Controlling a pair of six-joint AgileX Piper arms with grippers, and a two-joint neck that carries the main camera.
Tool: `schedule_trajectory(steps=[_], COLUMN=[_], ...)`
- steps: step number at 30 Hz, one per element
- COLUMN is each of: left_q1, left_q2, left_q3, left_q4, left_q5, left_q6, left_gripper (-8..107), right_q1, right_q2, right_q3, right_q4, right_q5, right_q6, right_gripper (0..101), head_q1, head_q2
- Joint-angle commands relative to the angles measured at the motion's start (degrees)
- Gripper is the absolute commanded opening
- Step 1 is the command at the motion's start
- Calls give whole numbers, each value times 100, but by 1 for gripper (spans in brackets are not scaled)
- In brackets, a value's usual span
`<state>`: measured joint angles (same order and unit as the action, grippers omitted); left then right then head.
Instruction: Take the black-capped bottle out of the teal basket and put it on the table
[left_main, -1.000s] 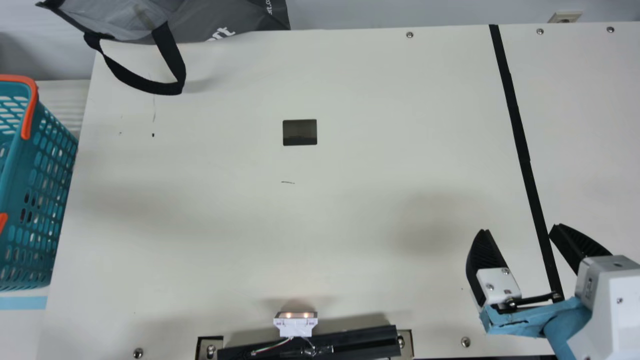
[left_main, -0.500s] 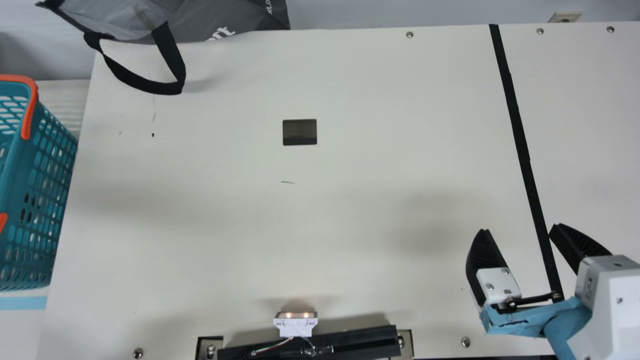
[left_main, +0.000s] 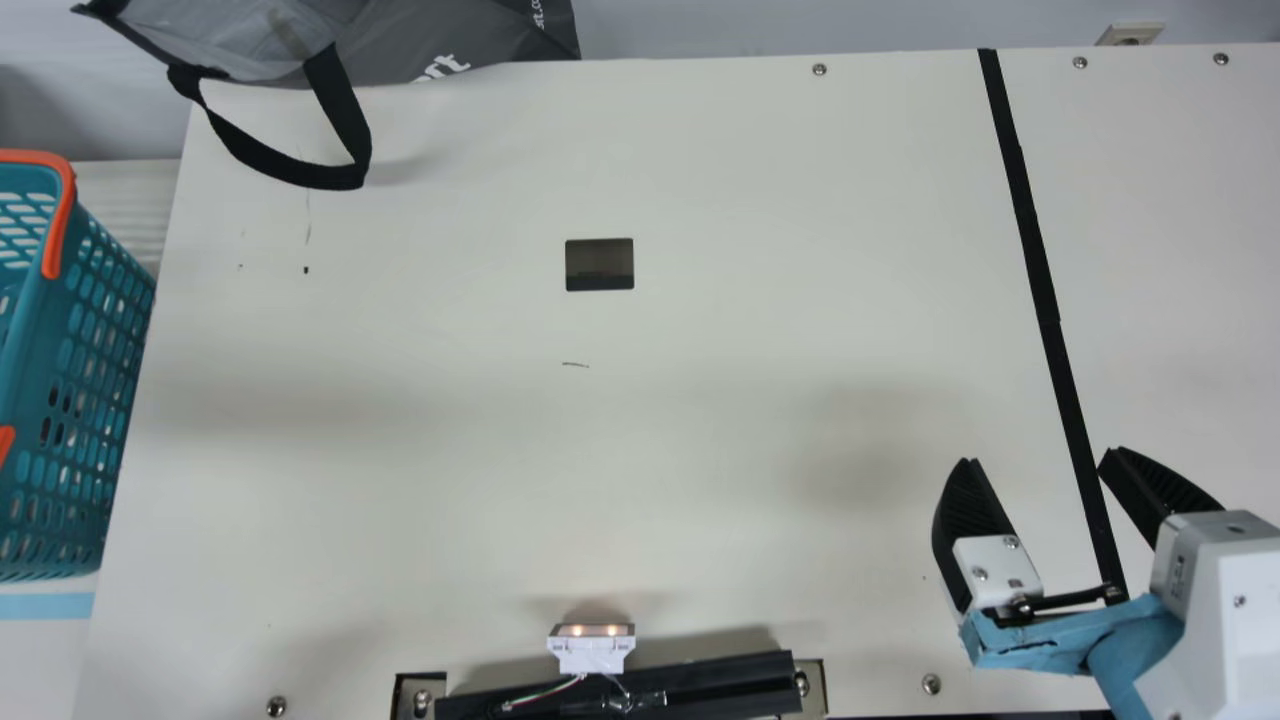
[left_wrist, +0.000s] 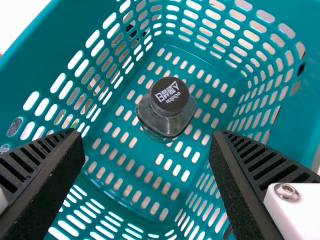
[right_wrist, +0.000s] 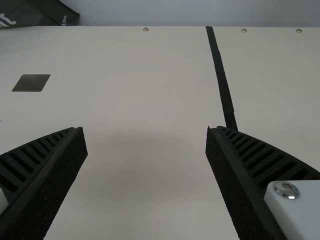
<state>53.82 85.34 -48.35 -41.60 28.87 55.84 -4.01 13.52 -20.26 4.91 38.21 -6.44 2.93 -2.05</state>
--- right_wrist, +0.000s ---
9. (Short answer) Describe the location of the black strip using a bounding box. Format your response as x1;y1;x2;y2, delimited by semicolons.
205;25;239;132

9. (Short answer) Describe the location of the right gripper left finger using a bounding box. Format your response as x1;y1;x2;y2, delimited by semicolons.
0;126;89;240

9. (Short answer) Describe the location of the small square scanner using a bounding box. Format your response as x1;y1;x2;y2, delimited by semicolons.
11;73;52;93

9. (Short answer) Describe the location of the dark grey bag with straps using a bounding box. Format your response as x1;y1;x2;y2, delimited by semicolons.
0;0;81;31

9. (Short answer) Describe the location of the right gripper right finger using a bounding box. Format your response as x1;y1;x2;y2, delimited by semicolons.
204;125;320;240

